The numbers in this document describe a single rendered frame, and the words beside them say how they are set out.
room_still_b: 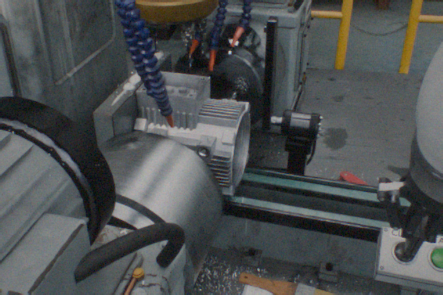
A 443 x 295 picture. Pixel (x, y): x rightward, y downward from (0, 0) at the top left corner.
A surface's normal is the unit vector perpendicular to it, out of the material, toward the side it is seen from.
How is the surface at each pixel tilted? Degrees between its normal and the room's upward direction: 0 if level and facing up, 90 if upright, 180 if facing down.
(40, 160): 40
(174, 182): 36
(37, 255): 0
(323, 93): 0
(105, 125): 90
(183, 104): 90
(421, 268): 30
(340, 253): 90
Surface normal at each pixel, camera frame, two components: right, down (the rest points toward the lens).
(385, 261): -0.14, -0.47
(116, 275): 0.00, -0.84
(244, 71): -0.27, 0.51
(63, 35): 0.96, 0.15
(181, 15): 0.34, 0.50
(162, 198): 0.56, -0.60
